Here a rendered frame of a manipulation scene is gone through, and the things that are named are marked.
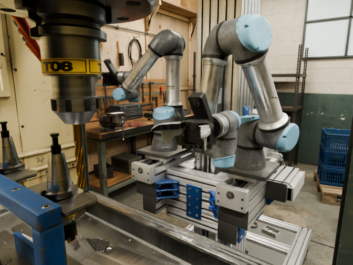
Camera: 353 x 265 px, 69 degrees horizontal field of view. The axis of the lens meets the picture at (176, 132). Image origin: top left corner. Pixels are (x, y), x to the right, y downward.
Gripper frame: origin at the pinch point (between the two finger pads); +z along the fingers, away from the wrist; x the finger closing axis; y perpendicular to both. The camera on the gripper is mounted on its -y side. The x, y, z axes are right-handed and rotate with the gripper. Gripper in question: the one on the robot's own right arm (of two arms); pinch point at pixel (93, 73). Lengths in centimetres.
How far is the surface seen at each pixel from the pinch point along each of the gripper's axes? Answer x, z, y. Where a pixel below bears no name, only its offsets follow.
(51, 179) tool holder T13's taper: -112, -78, 5
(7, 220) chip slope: -83, -10, 51
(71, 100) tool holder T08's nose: -125, -98, -12
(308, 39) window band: 339, -152, -11
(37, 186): -111, -72, 9
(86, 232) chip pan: -59, -28, 73
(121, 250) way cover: -69, -56, 67
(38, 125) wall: -59, -11, 17
